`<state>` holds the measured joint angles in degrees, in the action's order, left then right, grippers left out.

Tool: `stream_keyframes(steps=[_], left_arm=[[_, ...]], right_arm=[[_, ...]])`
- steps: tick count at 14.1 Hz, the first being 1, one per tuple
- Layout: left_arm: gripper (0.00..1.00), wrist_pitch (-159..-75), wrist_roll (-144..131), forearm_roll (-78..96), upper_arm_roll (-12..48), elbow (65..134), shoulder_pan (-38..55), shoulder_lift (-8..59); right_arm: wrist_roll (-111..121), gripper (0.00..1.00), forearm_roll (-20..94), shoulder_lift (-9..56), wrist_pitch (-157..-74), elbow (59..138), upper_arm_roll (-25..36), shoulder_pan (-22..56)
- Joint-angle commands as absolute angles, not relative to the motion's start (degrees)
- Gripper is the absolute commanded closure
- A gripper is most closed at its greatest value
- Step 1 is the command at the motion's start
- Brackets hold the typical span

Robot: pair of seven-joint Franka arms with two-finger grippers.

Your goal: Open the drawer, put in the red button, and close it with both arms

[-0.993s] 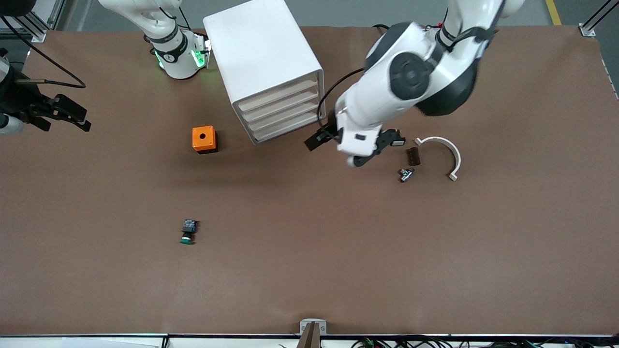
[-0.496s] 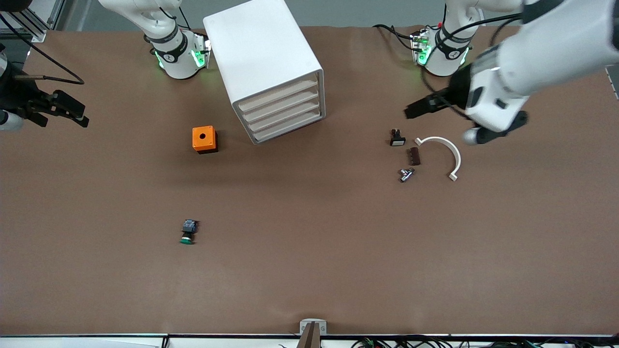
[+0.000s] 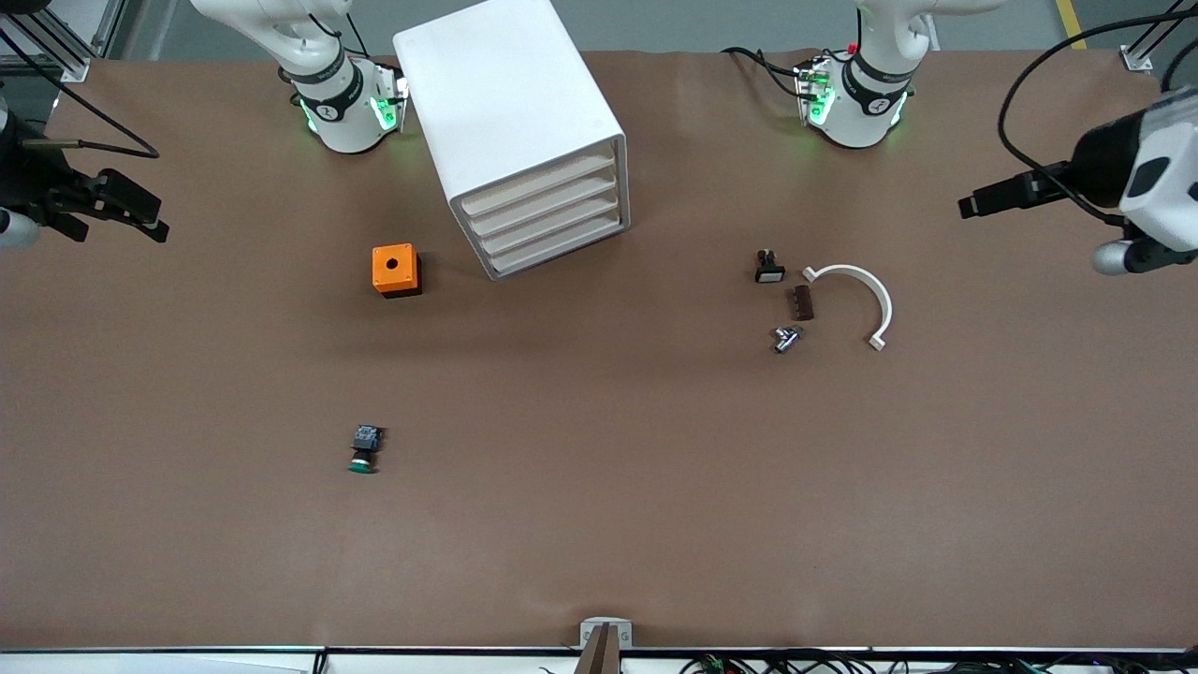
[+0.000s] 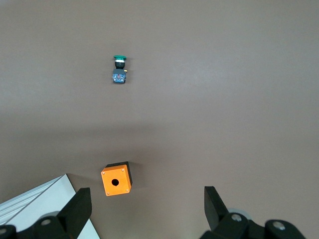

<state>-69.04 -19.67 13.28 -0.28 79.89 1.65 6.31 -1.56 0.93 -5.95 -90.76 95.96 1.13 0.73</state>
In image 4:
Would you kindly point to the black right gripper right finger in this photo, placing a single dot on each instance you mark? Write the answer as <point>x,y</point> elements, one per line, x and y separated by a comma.
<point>216,211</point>

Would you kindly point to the green mushroom push button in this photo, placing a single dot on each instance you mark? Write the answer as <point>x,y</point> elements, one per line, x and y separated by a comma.
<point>119,74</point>

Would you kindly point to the orange button enclosure box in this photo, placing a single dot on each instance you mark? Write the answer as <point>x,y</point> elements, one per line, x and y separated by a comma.
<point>115,181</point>

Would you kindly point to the brown table cover sheet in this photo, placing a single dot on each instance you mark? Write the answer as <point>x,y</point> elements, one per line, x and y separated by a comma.
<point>199,99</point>

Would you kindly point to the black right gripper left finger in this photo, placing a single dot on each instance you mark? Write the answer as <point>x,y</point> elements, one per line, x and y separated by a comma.
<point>74,214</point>

